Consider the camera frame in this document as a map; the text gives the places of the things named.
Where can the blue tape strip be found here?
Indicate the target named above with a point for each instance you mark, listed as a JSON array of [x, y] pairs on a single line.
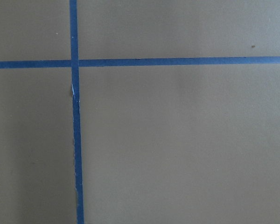
[[177, 61], [73, 35]]

